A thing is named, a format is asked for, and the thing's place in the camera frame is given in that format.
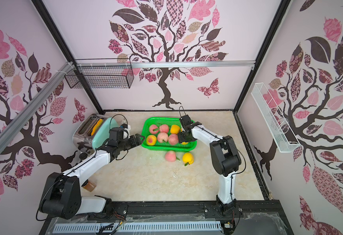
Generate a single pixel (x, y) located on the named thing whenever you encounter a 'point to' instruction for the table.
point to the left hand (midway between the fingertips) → (140, 141)
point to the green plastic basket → (147, 122)
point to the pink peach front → (152, 127)
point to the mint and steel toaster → (93, 132)
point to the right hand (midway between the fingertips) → (184, 139)
